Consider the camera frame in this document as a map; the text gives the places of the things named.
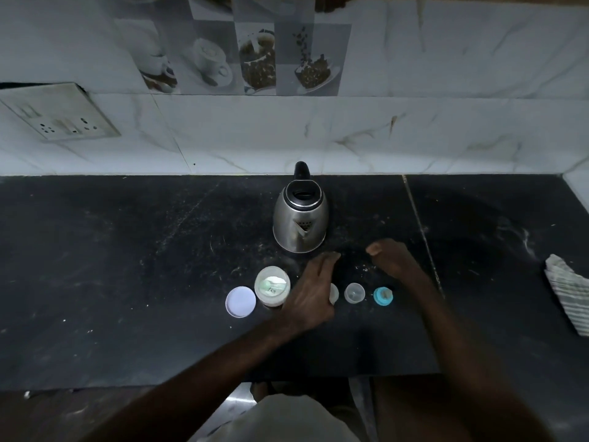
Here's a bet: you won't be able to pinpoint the person's left hand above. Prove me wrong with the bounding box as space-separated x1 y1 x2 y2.
279 252 342 339

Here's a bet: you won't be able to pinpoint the person's right hand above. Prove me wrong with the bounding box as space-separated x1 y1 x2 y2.
366 238 429 291

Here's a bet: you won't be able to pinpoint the person's left forearm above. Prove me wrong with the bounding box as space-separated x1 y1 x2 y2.
80 317 302 442

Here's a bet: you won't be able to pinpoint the person's right forearm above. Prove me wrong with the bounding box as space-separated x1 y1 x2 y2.
405 276 560 442

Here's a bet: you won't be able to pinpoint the stainless steel electric kettle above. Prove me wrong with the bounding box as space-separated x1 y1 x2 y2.
272 161 330 254

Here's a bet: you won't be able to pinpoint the open white powder jar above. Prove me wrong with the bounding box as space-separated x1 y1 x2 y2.
254 266 291 310

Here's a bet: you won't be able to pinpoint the round white jar lid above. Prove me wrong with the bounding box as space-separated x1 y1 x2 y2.
225 286 257 318

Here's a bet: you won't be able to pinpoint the person's white garment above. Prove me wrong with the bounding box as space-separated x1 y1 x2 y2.
198 393 360 442

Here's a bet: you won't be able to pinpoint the striped grey cloth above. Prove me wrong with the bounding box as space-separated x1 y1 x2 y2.
544 254 589 337

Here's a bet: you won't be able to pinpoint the white wall switch socket board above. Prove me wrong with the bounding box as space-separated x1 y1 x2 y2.
0 83 121 142

